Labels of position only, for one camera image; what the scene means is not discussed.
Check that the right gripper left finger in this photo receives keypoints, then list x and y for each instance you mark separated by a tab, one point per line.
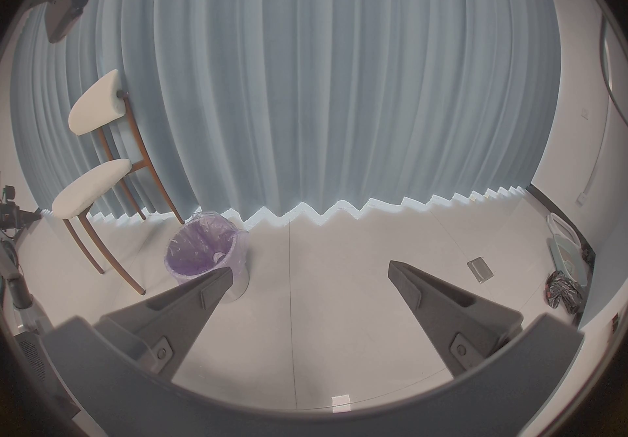
186	307

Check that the pale blue curtain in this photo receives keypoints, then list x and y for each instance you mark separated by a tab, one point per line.
319	81

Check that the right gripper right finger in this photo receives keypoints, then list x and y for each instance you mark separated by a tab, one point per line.
441	312

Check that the crumpled black plastic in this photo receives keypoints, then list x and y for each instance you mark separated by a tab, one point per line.
563	290

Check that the purple plastic bag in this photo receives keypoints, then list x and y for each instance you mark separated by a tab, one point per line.
196	248

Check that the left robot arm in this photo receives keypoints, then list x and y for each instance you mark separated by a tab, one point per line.
17	287

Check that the white trash bin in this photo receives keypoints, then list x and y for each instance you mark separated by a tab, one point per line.
239	280

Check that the pale green plastic tub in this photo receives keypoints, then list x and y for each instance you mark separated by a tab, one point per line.
566	253

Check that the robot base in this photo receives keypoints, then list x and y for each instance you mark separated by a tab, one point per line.
34	356

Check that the wooden chair with cream cushions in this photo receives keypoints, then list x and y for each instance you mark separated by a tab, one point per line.
91	189

